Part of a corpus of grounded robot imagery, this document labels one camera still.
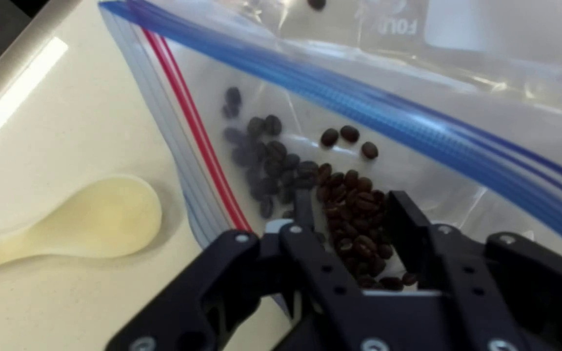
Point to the clear zip plastic bag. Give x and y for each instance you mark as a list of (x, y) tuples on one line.
[(470, 136)]

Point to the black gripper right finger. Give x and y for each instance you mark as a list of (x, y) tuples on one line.
[(503, 292)]

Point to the cream plastic spoon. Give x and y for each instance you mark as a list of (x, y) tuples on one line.
[(105, 218)]

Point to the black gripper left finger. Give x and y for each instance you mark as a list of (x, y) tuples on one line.
[(224, 282)]

